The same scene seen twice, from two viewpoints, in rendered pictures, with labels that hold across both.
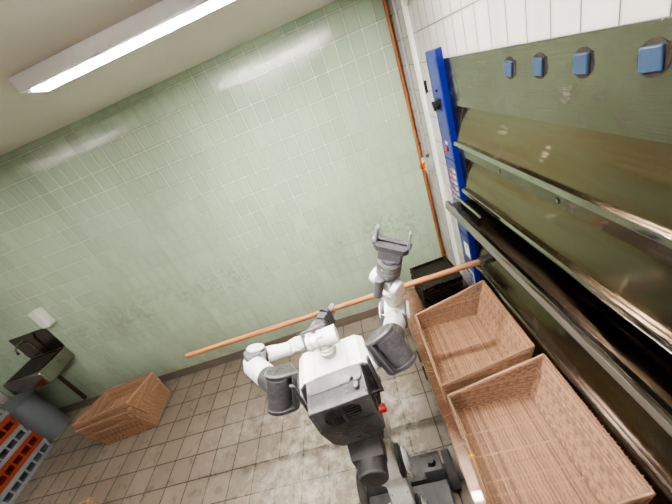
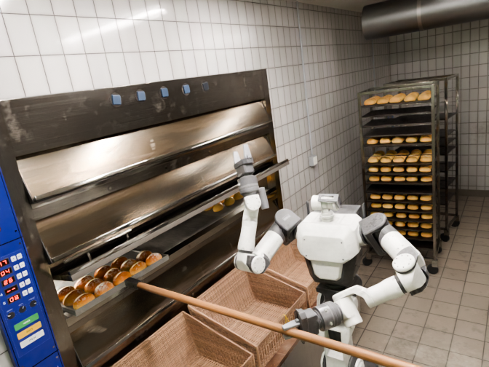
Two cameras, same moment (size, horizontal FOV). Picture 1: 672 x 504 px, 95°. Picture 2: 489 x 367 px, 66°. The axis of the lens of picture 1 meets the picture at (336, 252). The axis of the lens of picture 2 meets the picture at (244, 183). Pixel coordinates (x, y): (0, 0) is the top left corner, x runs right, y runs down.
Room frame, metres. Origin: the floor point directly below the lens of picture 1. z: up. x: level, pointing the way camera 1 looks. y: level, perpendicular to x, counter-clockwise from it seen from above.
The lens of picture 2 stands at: (2.37, 0.61, 2.05)
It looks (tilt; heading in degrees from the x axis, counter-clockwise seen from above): 15 degrees down; 208
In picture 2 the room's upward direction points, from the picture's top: 8 degrees counter-clockwise
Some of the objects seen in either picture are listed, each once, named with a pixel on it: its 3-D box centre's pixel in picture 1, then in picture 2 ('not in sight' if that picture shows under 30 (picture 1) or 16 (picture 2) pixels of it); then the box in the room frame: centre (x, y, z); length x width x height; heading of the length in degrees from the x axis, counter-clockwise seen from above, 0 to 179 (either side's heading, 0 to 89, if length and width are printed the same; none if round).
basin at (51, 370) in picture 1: (49, 376); not in sight; (2.85, 3.28, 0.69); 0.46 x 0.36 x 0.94; 81
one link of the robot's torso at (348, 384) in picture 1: (344, 389); (334, 242); (0.77, 0.17, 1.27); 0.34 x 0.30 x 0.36; 87
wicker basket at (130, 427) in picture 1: (130, 412); not in sight; (2.46, 2.58, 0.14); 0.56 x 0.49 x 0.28; 87
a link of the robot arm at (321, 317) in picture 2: (322, 322); (313, 321); (1.27, 0.21, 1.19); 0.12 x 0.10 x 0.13; 137
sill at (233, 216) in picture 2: not in sight; (199, 237); (0.61, -0.70, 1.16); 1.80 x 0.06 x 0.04; 171
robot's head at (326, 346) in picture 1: (324, 340); (324, 205); (0.83, 0.16, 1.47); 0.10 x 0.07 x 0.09; 87
